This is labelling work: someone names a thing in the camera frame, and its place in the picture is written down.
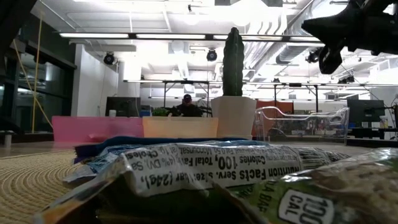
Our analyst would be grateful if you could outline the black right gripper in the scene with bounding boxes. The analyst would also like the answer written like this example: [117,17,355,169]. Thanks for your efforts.
[301,0,398,75]

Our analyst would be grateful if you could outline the blue wrapper granola bar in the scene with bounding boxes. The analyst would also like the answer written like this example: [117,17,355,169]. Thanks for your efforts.
[73,135,249,158]
[62,139,271,187]

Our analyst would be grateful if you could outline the ceiling light strip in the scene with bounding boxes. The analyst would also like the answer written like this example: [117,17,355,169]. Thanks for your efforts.
[136,33,206,40]
[289,36,323,43]
[213,34,284,42]
[58,32,130,39]

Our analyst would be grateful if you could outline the black computer monitor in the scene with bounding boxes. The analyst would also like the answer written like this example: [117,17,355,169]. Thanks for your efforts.
[105,96,141,118]
[347,99,386,128]

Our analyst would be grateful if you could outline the orange partition panel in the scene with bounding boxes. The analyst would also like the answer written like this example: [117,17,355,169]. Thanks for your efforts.
[251,100,295,138]

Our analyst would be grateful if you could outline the clear plastic bin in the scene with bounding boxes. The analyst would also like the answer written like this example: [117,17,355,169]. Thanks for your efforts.
[253,106,351,146]

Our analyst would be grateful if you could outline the person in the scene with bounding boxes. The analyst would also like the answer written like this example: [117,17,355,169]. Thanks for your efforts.
[174,93,203,118]

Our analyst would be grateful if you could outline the orange plastic bin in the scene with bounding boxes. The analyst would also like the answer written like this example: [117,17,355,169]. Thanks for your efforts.
[142,116,220,139]

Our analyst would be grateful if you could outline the green leafy plant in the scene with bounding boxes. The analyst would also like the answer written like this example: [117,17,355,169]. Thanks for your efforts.
[151,107,169,118]

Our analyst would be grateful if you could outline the pink plastic bin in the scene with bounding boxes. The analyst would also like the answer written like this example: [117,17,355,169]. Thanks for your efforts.
[51,115,144,144]

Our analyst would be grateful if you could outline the round woven placemat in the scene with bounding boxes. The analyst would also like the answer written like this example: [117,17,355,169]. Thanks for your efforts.
[0,149,103,224]

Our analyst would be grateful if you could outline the black workbench frame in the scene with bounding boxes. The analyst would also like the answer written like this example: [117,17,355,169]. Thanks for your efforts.
[273,83,320,113]
[163,80,211,110]

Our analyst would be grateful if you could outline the yellow extension cable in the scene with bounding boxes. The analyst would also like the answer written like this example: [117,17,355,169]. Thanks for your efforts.
[12,40,53,128]
[32,14,43,134]

